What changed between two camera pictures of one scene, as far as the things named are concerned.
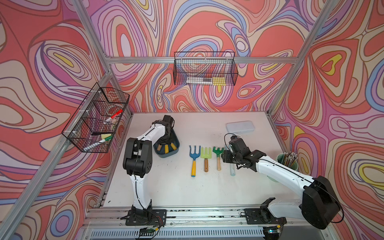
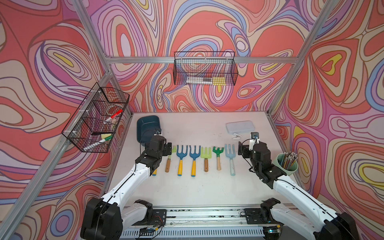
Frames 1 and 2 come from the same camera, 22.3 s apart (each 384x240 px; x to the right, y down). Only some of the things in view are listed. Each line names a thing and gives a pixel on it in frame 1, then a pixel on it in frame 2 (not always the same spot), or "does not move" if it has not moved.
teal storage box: [165, 150] to [147, 126]
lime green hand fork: [206, 156] does not move
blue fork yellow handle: [194, 156] does not move
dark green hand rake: [218, 152] does not move
